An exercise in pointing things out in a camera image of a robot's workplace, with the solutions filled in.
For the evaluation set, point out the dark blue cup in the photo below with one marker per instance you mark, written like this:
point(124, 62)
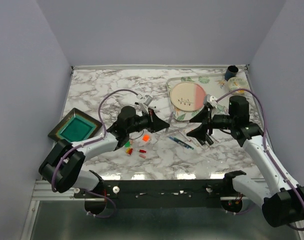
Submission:
point(231, 72)

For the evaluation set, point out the cream and pink plate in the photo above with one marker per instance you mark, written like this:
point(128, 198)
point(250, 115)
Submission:
point(188, 96)

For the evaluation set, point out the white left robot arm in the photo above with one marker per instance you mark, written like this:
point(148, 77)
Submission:
point(62, 168)

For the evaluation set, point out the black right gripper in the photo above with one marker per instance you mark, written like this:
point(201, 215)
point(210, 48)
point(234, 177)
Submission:
point(203, 116)

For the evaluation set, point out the black cap white marker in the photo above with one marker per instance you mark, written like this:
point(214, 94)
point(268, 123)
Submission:
point(136, 103)

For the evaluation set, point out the purple pen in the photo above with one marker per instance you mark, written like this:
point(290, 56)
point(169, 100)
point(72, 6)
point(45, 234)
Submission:
point(169, 121)

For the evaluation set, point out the small floral bowl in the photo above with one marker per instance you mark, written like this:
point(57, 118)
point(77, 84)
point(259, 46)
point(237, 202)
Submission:
point(236, 83)

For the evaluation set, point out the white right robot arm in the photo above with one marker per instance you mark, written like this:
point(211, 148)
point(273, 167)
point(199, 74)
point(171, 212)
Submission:
point(282, 203)

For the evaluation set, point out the blue ballpoint pen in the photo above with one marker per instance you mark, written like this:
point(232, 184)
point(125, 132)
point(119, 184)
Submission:
point(177, 140)

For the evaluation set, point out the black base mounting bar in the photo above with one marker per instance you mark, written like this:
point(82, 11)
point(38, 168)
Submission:
point(156, 194)

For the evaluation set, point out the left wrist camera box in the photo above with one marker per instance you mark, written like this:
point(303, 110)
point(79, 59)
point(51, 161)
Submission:
point(144, 101)

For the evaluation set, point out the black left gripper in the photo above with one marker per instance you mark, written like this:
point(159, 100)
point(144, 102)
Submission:
point(154, 123)

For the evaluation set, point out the floral leaf pattern tray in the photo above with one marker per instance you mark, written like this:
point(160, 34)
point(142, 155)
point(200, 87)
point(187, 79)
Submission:
point(214, 84)

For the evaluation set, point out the square teal black dish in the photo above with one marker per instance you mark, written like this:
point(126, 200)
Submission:
point(75, 126)

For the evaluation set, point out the teal ballpoint pen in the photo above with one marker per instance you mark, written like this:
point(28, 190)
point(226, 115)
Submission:
point(188, 146)

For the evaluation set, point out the green cap black highlighter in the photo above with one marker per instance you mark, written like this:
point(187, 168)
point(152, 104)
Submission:
point(209, 140)

